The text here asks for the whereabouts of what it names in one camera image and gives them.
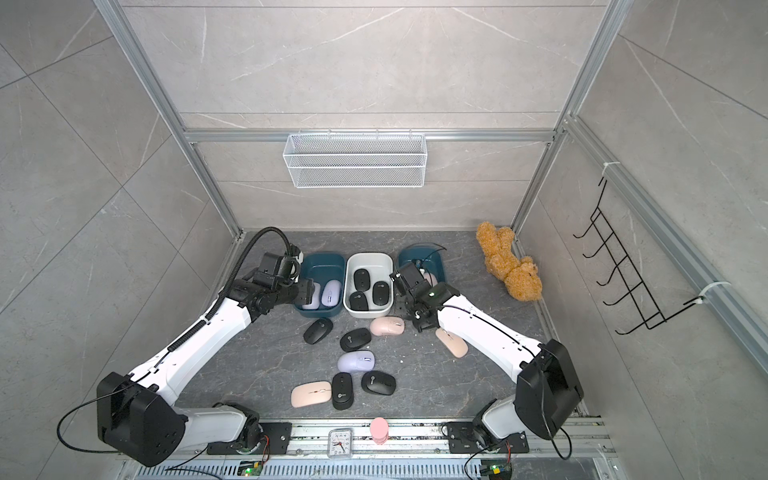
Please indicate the left green circuit board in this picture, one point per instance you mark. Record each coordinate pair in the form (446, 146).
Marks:
(250, 469)

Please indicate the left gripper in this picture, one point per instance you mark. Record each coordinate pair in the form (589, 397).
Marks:
(306, 291)

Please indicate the left teal storage box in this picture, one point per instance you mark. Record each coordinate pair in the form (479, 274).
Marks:
(321, 267)

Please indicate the right green circuit board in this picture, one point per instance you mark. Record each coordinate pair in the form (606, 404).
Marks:
(496, 471)

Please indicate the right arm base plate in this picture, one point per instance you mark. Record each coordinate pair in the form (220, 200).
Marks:
(466, 437)

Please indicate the white square desk clock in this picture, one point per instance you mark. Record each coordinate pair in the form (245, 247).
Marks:
(340, 443)

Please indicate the pink mouse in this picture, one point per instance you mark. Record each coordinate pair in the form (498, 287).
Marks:
(387, 326)
(454, 343)
(430, 278)
(312, 393)

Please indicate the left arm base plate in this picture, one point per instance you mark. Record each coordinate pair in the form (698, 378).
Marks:
(273, 435)

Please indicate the right teal storage box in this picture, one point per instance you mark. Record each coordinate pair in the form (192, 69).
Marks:
(426, 256)

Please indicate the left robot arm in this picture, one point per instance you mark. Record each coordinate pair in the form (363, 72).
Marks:
(137, 413)

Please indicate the white wire mesh basket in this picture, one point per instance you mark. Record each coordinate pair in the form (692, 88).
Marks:
(356, 160)

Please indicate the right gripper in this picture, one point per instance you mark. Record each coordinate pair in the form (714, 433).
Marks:
(399, 293)

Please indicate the brown teddy bear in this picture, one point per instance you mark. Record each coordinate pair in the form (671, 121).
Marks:
(519, 275)

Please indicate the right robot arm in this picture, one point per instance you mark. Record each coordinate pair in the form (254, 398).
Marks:
(547, 387)

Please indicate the white storage box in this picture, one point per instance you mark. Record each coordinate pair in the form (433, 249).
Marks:
(380, 266)

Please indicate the purple mouse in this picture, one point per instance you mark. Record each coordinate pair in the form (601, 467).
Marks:
(331, 293)
(356, 362)
(315, 300)

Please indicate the pink cylinder cup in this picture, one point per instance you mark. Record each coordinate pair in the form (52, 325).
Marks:
(379, 430)

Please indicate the green circuit board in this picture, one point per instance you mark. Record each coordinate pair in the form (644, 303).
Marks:
(496, 471)
(250, 469)

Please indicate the teal storage box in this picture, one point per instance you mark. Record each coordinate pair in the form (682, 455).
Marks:
(426, 256)
(321, 267)

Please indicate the black wire hook rack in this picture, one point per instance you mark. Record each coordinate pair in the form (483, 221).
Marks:
(634, 287)

